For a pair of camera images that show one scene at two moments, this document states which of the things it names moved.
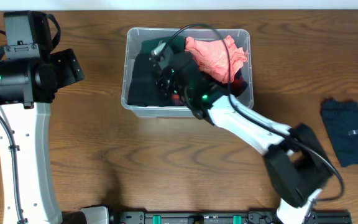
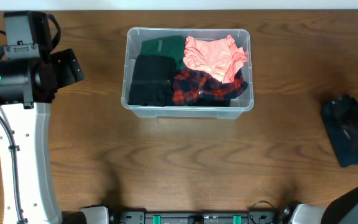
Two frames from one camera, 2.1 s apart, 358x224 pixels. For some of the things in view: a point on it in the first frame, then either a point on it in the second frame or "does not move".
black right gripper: [163, 83] → [339, 106]
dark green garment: [176, 46] does not move
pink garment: [212, 57] does not move
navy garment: [347, 126] does not move
